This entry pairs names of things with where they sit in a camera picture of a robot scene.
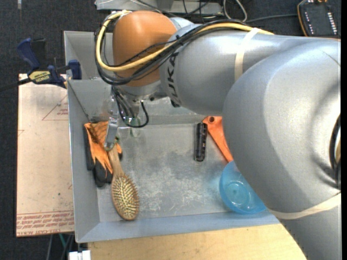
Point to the orange plastic tool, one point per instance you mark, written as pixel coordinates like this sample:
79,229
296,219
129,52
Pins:
220,137

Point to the clear blue plastic bowl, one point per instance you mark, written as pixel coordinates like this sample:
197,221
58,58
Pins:
238,194

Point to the orange and black work glove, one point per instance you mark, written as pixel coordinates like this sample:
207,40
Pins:
95,145

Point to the grey metal bin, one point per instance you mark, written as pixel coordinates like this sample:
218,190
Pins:
168,177

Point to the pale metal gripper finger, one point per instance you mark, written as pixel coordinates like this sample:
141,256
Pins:
111,133

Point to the wooden hairbrush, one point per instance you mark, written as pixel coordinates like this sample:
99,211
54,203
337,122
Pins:
125,196

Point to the brown cardboard board, red print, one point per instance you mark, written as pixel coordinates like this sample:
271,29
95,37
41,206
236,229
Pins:
43,156

